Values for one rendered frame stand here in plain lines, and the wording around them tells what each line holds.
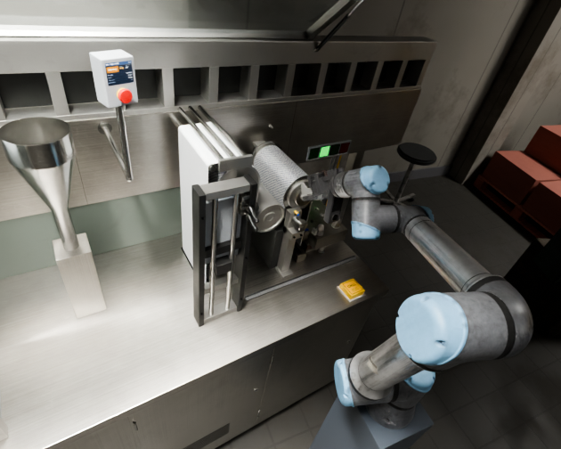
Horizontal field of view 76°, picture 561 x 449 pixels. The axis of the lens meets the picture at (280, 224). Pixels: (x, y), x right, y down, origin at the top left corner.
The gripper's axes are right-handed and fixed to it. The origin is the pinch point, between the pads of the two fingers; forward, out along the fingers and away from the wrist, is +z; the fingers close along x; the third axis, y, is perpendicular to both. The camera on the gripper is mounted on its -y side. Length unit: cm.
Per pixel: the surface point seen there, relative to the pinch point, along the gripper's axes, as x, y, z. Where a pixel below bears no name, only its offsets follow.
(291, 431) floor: 0, -117, 57
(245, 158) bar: 24.0, 15.5, -10.9
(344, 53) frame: -36, 50, 6
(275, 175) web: 4.0, 10.0, 9.6
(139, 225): 47, 3, 46
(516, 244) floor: -274, -95, 83
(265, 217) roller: 12.2, -3.6, 8.3
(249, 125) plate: 2.9, 30.9, 22.2
